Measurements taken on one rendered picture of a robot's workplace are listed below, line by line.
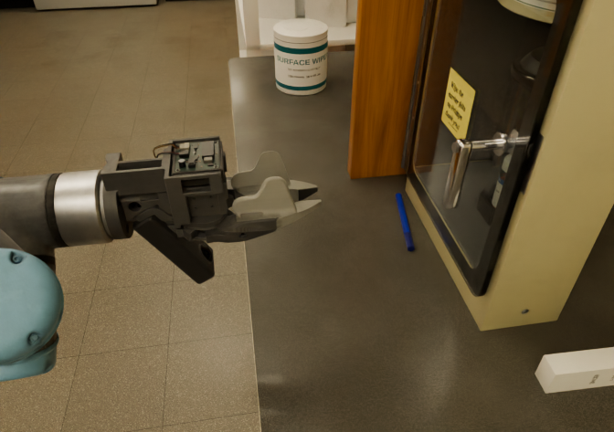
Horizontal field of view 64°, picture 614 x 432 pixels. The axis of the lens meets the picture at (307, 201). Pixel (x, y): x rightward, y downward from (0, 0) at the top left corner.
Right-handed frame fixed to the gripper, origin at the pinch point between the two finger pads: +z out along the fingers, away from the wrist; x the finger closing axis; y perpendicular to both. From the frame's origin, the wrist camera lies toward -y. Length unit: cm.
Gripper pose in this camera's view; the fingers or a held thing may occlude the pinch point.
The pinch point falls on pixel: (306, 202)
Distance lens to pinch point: 53.8
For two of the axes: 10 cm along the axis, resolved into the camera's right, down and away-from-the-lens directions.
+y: -0.1, -7.9, -6.2
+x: -1.5, -6.1, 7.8
